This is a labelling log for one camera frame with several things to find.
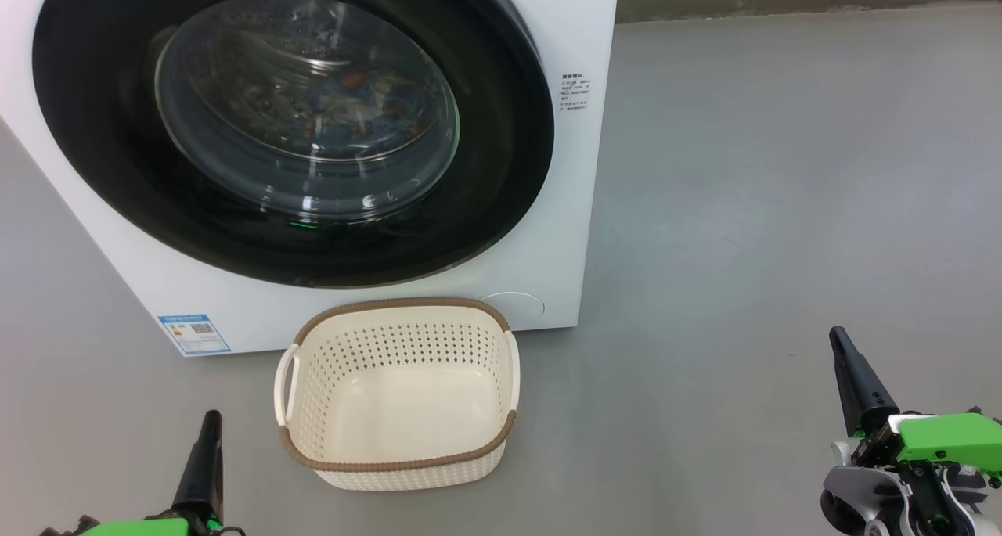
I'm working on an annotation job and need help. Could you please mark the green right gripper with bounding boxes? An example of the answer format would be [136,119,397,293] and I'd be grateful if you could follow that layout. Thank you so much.
[829,326,1002,491]

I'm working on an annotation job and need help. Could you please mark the small printed text label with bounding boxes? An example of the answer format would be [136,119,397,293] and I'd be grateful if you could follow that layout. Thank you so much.
[559,72,593,113]

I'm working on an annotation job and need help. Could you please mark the grey skirting board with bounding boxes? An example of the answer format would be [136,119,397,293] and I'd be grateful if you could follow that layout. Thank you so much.
[615,0,1002,25]

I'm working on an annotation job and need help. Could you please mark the round white drain filter cover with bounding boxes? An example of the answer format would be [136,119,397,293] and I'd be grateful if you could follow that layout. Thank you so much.
[478,290,546,330]

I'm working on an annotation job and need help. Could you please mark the blue bear print clothes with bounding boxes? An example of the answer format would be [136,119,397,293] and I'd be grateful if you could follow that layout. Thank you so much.
[296,65,429,143]

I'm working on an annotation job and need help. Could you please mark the black round glass washer door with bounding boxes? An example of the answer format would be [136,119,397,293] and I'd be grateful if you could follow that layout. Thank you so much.
[31,0,556,290]

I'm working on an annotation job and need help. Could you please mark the white front-load washing machine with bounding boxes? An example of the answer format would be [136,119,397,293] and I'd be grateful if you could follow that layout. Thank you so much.
[0,0,622,358]

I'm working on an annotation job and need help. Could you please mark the blue energy label sticker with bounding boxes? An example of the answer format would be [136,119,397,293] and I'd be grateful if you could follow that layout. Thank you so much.
[157,313,232,357]

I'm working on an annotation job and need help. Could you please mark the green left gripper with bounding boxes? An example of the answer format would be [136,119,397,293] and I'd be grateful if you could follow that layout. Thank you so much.
[77,410,245,536]

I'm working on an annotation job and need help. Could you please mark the cream perforated laundry basket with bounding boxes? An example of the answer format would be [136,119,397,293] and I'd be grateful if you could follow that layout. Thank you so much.
[273,297,522,492]

